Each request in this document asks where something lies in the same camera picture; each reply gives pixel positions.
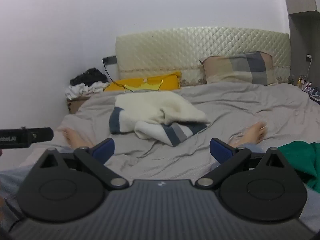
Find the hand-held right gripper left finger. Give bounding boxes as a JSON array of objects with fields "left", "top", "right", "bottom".
[{"left": 35, "top": 138, "right": 130, "bottom": 190}]

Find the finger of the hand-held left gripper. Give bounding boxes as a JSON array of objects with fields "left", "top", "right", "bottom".
[{"left": 29, "top": 127, "right": 54, "bottom": 146}]

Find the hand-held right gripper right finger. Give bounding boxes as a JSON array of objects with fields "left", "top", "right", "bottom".
[{"left": 195, "top": 137, "right": 304, "bottom": 190}]

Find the person's left foot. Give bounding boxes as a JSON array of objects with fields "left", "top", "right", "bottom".
[{"left": 57, "top": 126, "right": 94, "bottom": 149}]

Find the person's foot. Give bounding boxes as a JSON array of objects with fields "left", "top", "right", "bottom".
[
  {"left": 57, "top": 126, "right": 94, "bottom": 149},
  {"left": 229, "top": 122, "right": 268, "bottom": 148}
]

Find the person's right foot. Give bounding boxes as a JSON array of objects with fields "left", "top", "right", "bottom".
[{"left": 229, "top": 122, "right": 268, "bottom": 148}]

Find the grey duvet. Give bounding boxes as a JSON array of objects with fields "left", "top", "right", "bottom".
[{"left": 0, "top": 81, "right": 320, "bottom": 227}]

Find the brown cardboard box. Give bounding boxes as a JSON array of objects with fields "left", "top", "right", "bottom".
[{"left": 67, "top": 96, "right": 91, "bottom": 114}]

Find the white cloth pile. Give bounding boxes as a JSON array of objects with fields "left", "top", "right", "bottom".
[{"left": 65, "top": 81, "right": 111, "bottom": 100}]

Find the yellow pillow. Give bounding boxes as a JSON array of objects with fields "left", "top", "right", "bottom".
[{"left": 104, "top": 71, "right": 182, "bottom": 92}]

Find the black cloth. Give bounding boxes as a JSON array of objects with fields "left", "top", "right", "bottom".
[{"left": 70, "top": 68, "right": 109, "bottom": 86}]

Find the green garment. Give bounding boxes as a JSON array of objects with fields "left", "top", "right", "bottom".
[{"left": 278, "top": 141, "right": 320, "bottom": 193}]

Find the plaid pillow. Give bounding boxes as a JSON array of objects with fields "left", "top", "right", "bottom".
[{"left": 200, "top": 51, "right": 278, "bottom": 86}]

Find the cream quilted headboard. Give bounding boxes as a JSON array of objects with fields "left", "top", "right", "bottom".
[{"left": 115, "top": 26, "right": 291, "bottom": 87}]

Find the grey cabinet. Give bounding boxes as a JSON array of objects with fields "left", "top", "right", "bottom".
[{"left": 282, "top": 0, "right": 320, "bottom": 87}]

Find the black cable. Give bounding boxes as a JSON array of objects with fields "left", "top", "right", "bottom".
[{"left": 102, "top": 57, "right": 128, "bottom": 95}]

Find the white charger cable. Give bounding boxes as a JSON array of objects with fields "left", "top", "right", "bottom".
[{"left": 306, "top": 57, "right": 313, "bottom": 86}]

